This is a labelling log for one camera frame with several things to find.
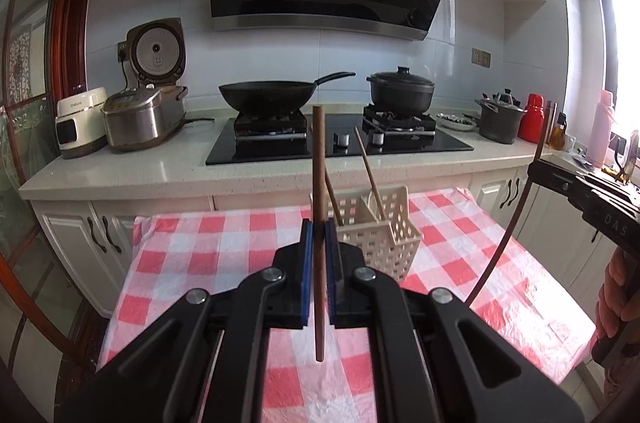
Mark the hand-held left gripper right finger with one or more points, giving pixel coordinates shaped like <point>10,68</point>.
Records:
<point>330,273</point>

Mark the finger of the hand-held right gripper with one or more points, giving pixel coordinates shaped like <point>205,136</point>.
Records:
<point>555,178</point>

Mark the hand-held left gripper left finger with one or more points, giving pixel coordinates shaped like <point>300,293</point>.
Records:
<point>307,273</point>

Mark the white perforated utensil basket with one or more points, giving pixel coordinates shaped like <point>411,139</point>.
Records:
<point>390,248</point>

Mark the white ceramic spoon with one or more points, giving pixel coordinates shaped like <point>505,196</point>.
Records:
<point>370,199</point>

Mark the person's right hand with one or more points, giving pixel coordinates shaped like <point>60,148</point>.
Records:
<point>611,293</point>

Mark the amber oil bottle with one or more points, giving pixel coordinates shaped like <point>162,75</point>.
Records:
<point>559,135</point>

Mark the steel bottle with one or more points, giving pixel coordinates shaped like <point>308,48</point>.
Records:
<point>550,123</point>

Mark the red thermos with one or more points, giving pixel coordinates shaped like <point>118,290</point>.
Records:
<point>531,123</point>

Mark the pink bottle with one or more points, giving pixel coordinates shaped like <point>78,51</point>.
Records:
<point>603,133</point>

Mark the grey stockpot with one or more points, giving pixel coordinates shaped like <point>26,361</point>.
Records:
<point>497,123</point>

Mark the red white checkered tablecloth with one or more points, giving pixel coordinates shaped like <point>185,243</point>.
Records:
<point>200,243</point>

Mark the white plate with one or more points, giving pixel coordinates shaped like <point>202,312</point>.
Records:
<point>456,123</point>

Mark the black glass gas stove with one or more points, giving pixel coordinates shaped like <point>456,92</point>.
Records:
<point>280,150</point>

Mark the bright window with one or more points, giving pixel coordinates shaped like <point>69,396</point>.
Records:
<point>625,53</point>

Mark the black lidded cooking pot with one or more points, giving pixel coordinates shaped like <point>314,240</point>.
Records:
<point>400,93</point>

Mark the black wok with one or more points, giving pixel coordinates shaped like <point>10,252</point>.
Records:
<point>265,95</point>

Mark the white stone countertop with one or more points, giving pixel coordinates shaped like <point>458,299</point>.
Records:
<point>150,168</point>

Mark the silver open rice cooker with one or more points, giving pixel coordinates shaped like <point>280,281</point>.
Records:
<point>142,118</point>

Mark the white base cabinets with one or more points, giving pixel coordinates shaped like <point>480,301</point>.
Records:
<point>65,233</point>

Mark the white small kitchen appliance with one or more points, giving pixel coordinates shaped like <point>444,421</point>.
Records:
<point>80,123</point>

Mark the red framed glass door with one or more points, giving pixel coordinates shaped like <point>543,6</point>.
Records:
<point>70,53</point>

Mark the brown wall switch panel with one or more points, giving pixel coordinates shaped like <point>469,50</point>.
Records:
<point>481,57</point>

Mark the wall socket with plug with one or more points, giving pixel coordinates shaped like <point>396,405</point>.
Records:
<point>122,52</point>

